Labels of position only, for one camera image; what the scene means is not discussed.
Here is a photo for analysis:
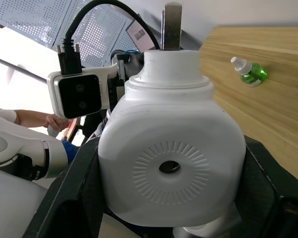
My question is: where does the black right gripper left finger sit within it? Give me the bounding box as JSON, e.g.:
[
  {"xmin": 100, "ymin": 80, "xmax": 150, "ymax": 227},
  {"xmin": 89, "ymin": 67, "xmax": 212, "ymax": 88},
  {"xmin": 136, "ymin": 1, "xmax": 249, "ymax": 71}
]
[{"xmin": 21, "ymin": 137, "xmax": 108, "ymax": 238}]

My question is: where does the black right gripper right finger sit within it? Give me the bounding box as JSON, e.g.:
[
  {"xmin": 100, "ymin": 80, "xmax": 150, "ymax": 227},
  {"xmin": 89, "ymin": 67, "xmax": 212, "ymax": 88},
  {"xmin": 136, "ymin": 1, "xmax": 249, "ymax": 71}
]
[{"xmin": 203, "ymin": 134, "xmax": 298, "ymax": 238}]

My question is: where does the green liquid bottle white cap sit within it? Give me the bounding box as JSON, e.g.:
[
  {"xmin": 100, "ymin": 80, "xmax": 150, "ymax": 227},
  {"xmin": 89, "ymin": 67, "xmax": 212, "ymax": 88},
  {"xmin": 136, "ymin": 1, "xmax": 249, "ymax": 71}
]
[{"xmin": 229, "ymin": 56, "xmax": 268, "ymax": 87}]

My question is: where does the bystander bare hand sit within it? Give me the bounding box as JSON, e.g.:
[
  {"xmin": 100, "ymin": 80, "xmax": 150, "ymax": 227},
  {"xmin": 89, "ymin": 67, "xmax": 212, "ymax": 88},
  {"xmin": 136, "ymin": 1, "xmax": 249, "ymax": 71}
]
[{"xmin": 43, "ymin": 114, "xmax": 71, "ymax": 132}]

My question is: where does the paper sheet on panel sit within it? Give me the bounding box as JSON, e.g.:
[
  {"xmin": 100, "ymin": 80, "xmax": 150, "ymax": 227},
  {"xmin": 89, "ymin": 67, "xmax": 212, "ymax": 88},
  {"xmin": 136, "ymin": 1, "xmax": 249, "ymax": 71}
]
[{"xmin": 125, "ymin": 20, "xmax": 156, "ymax": 52}]

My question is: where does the silver robot torso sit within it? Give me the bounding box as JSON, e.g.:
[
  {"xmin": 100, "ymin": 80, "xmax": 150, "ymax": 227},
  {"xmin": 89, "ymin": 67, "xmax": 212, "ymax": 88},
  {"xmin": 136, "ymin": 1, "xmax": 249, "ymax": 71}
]
[{"xmin": 0, "ymin": 167, "xmax": 48, "ymax": 238}]

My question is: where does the grey perforated metal panel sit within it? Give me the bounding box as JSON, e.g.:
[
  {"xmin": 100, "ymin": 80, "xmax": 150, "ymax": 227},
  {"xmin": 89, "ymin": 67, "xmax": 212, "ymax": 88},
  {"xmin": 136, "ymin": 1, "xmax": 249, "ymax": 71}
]
[{"xmin": 0, "ymin": 0, "xmax": 138, "ymax": 68}]

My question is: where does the black camera cable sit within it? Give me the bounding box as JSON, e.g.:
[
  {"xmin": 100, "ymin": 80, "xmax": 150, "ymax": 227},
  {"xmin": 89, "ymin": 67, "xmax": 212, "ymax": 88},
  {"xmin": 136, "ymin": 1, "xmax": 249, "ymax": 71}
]
[{"xmin": 56, "ymin": 0, "xmax": 161, "ymax": 75}]

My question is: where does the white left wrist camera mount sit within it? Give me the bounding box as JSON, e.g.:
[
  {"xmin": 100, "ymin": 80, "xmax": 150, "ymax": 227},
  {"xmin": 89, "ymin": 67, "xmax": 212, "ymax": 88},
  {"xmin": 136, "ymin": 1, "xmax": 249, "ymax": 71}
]
[{"xmin": 46, "ymin": 63, "xmax": 120, "ymax": 119}]

